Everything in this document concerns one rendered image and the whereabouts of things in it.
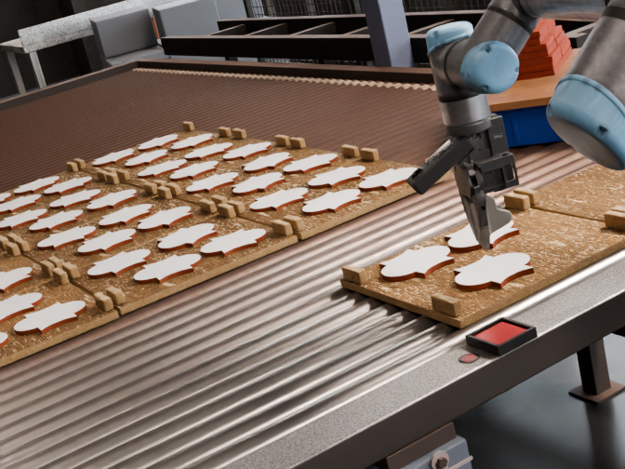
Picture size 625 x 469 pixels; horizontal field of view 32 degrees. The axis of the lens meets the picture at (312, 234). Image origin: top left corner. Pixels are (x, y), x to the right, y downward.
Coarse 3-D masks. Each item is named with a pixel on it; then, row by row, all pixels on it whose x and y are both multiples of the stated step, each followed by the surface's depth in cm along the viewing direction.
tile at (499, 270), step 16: (496, 256) 191; (512, 256) 189; (528, 256) 187; (464, 272) 187; (480, 272) 186; (496, 272) 184; (512, 272) 182; (528, 272) 183; (464, 288) 182; (480, 288) 181
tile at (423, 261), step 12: (408, 252) 203; (420, 252) 201; (432, 252) 200; (444, 252) 198; (384, 264) 200; (396, 264) 198; (408, 264) 197; (420, 264) 195; (432, 264) 194; (444, 264) 195; (384, 276) 195; (396, 276) 193; (408, 276) 193; (420, 276) 192
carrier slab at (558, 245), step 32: (544, 224) 203; (576, 224) 200; (480, 256) 196; (544, 256) 189; (576, 256) 185; (352, 288) 198; (384, 288) 192; (416, 288) 188; (448, 288) 185; (512, 288) 179; (448, 320) 174
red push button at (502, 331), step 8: (488, 328) 168; (496, 328) 167; (504, 328) 167; (512, 328) 166; (520, 328) 165; (480, 336) 166; (488, 336) 166; (496, 336) 165; (504, 336) 164; (512, 336) 164
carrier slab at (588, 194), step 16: (576, 176) 226; (592, 176) 223; (608, 176) 221; (624, 176) 219; (544, 192) 221; (560, 192) 219; (576, 192) 216; (592, 192) 214; (608, 192) 212; (624, 192) 210; (544, 208) 212; (560, 208) 209; (576, 208) 207; (592, 208) 205; (608, 208) 203
